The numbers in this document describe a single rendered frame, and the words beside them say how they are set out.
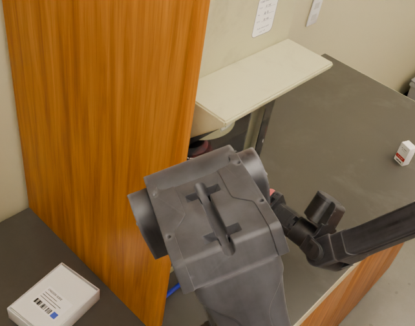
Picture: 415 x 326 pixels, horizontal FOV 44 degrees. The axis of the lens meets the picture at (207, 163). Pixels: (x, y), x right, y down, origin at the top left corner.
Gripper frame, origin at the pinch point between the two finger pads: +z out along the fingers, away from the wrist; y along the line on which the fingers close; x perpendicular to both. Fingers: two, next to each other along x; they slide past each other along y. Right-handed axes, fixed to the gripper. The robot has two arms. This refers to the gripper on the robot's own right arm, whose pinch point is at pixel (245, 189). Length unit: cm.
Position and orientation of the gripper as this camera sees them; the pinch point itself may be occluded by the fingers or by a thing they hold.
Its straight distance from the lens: 120.5
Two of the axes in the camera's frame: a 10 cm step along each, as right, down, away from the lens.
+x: -6.6, 7.3, -1.7
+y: -2.4, -4.2, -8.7
